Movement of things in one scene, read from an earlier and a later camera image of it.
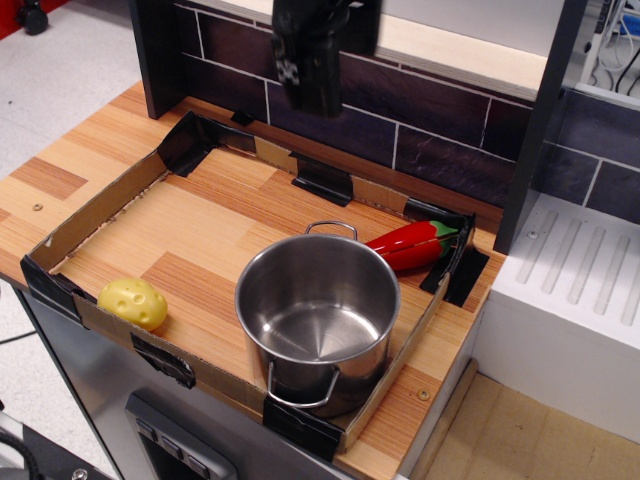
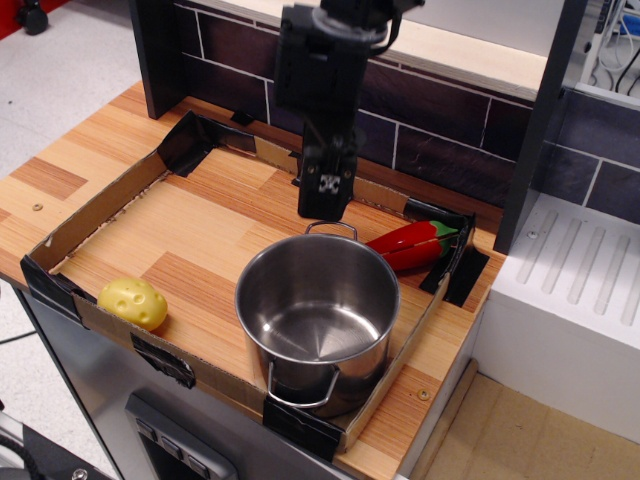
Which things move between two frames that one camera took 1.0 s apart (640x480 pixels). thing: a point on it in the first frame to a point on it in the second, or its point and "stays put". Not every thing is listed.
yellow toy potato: (135, 300) stays put
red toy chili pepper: (415, 246) stays put
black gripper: (306, 52) to (320, 67)
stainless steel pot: (319, 308) stays put
